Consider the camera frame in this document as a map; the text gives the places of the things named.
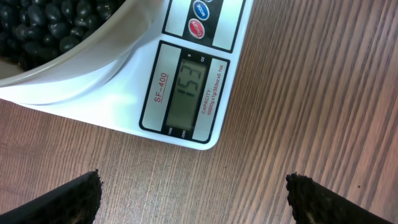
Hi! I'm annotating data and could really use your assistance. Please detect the white digital kitchen scale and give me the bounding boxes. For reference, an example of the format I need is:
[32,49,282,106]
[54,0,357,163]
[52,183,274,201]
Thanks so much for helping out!
[1,1,253,150]

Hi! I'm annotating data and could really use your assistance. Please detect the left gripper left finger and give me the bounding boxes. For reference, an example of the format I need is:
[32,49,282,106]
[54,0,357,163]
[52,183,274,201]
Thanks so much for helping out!
[1,170,103,224]

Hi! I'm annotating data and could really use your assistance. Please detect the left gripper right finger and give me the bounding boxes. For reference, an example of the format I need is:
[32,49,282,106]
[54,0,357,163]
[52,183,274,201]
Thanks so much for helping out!
[286,173,391,224]

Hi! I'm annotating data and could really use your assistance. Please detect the white bowl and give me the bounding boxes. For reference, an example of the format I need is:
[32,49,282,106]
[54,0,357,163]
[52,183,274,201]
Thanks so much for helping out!
[1,0,164,87]

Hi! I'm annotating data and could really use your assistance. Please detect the black beans in bowl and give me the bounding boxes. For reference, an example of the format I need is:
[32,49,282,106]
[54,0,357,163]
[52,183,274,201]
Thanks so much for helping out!
[1,0,124,71]

